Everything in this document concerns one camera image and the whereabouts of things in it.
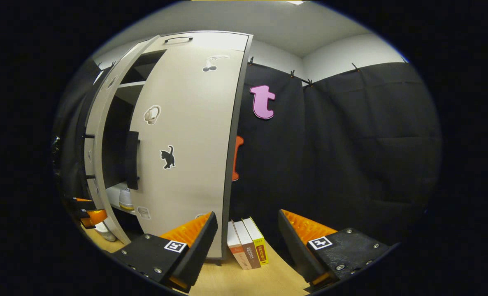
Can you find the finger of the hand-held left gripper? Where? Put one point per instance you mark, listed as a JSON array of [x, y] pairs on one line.
[[83, 204], [96, 216]]

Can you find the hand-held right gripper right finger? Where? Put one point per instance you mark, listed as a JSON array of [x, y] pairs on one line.
[[297, 250]]

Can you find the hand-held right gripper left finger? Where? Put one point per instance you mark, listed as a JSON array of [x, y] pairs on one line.
[[198, 250]]

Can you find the white cabinet door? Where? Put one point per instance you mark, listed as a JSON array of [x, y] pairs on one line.
[[94, 164], [194, 144]]

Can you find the white shoe cabinet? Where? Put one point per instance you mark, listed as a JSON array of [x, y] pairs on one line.
[[114, 123]]

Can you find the cream cabinet drawer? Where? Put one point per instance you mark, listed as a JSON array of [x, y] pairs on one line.
[[219, 41]]

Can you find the white lidded bowl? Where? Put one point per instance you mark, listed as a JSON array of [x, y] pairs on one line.
[[106, 233]]

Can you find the white and orange book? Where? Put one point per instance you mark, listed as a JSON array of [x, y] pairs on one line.
[[236, 250]]

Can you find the brown book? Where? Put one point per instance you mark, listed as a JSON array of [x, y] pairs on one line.
[[250, 250]]

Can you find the black backdrop cloth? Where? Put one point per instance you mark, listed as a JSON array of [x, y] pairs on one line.
[[351, 164]]

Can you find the ceiling light panel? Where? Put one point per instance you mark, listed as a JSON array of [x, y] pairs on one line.
[[296, 2]]

